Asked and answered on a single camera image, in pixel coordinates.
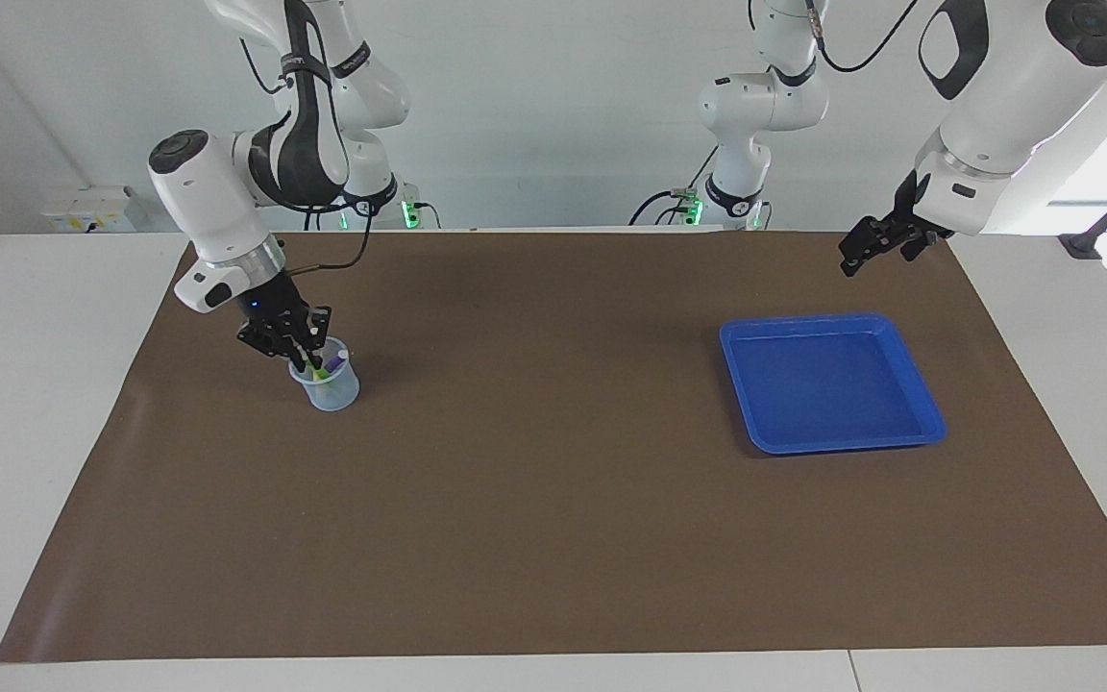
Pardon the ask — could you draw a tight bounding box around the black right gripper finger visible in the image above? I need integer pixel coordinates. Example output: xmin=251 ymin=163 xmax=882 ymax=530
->
xmin=235 ymin=325 xmax=309 ymax=378
xmin=296 ymin=306 xmax=334 ymax=358

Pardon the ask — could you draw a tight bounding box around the translucent plastic pen cup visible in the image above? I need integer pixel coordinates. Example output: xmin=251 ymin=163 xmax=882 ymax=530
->
xmin=289 ymin=338 xmax=360 ymax=412

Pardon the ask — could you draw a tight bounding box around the blue plastic tray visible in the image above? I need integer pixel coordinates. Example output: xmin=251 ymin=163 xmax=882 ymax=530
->
xmin=718 ymin=313 xmax=947 ymax=456

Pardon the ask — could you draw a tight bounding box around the brown table mat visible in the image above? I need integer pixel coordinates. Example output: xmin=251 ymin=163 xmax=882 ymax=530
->
xmin=0 ymin=229 xmax=1107 ymax=664

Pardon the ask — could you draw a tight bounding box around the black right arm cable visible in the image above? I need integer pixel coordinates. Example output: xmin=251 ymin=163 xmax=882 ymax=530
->
xmin=241 ymin=38 xmax=374 ymax=282

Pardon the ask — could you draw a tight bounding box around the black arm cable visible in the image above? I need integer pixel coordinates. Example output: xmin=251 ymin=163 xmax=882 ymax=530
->
xmin=241 ymin=38 xmax=374 ymax=282
xmin=750 ymin=0 xmax=922 ymax=75

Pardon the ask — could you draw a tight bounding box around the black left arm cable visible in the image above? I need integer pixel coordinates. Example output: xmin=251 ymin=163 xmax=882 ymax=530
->
xmin=750 ymin=0 xmax=922 ymax=75

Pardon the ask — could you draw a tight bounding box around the white wall socket box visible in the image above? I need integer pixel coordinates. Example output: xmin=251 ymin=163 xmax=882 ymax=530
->
xmin=41 ymin=185 xmax=136 ymax=234

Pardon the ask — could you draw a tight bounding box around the black left base cable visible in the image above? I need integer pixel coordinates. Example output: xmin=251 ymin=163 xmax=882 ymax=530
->
xmin=630 ymin=144 xmax=720 ymax=228

